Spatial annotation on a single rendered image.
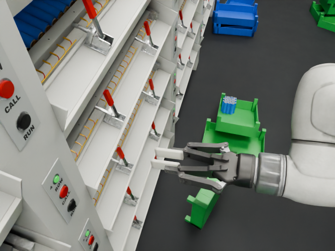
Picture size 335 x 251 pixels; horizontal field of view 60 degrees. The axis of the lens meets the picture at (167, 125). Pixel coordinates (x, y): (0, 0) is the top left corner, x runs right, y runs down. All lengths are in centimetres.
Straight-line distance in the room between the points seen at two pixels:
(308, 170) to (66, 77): 48
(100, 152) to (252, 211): 90
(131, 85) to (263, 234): 88
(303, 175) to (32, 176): 49
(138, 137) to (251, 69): 128
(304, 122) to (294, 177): 11
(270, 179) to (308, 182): 7
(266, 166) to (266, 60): 154
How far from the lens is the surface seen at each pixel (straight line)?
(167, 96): 115
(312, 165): 64
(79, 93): 44
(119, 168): 78
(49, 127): 37
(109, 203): 75
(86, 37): 51
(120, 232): 92
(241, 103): 170
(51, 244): 51
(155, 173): 123
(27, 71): 32
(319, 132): 64
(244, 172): 64
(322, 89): 64
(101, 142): 61
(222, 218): 132
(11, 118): 31
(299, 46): 234
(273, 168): 64
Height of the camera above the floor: 120
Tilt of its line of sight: 49 degrees down
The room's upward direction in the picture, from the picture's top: straight up
